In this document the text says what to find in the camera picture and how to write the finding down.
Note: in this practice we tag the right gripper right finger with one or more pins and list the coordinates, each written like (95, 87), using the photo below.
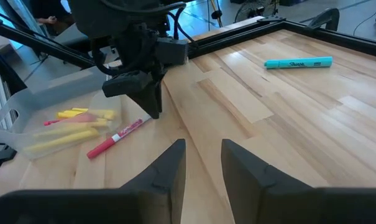
(284, 205)

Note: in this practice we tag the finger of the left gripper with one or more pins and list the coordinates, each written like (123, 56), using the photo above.
(150, 104)
(160, 96)

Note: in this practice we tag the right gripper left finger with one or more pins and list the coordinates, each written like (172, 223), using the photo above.
(128, 205)

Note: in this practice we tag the red and white thin marker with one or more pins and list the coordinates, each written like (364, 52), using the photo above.
(125, 132)

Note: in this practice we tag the yellow thin marker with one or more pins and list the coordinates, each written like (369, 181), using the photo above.
(68, 114)
(63, 140)
(96, 113)

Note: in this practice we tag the teal highlighter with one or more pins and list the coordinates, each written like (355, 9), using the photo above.
(299, 63)

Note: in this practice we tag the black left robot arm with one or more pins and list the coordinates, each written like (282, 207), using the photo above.
(97, 18)

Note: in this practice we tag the person's hand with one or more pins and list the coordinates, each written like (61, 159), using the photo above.
(49, 20)

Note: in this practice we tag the person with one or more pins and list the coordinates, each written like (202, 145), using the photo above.
(48, 9)

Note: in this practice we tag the clear plastic bin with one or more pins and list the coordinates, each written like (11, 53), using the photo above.
(35, 102)

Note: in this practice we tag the silver aluminium profile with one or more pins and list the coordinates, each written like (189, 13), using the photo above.
(1, 99)

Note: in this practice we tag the black curved bracket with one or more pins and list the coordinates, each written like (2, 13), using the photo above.
(326, 18)

